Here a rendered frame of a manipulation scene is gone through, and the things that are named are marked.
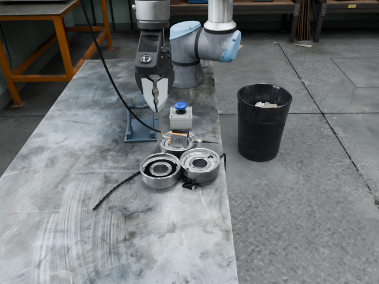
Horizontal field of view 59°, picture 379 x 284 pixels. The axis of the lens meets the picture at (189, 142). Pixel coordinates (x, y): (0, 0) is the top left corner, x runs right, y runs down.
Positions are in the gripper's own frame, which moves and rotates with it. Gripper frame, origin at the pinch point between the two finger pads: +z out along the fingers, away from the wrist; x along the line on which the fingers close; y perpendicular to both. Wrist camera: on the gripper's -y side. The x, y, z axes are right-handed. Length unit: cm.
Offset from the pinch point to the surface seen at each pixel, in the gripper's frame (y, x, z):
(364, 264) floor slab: 39, -88, 93
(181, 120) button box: 20.2, -5.0, 12.1
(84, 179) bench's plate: -3.3, 19.6, 18.8
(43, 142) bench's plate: 13.6, 37.3, 16.7
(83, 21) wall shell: 405, 150, 32
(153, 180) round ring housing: -7.9, 0.6, 15.7
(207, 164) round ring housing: -0.9, -12.7, 15.2
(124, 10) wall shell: 404, 91, 17
